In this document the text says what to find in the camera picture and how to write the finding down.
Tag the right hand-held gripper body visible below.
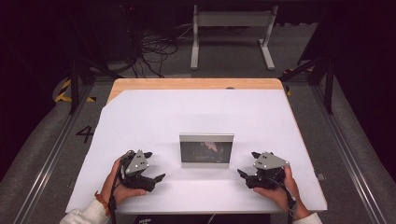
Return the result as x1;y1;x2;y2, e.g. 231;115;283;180
246;151;290;190

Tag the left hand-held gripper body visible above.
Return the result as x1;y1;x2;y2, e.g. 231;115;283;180
120;149;157;192

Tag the person's left hand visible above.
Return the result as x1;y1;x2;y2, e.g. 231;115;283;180
100;157;148;204

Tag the person's right hand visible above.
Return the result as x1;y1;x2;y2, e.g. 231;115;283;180
253;165;311;220

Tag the white table sheet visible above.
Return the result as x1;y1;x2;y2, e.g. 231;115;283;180
64;89;329;215

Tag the black metal stand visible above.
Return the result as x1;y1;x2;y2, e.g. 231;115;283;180
66;8;124;115
279;46;335;115

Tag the yellow black hazard tape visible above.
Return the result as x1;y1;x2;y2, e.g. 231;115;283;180
55;78;97;104

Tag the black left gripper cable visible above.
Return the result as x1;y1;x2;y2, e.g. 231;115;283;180
108;150;135;224

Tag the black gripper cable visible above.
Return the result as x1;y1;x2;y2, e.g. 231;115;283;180
276;176;298;224
108;150;135;224

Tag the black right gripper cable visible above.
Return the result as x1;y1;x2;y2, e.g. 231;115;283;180
276;176;298;224

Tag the orange bead bracelet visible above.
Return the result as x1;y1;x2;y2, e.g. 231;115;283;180
93;190;111;217

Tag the aluminium floor rail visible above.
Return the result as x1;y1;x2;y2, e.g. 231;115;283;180
311;85;389;224
12;83;94;224

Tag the tangle of black floor cables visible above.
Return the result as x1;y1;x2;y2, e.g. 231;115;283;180
124;31;180;78

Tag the white metal desk frame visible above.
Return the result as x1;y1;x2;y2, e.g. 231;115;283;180
190;4;279;71

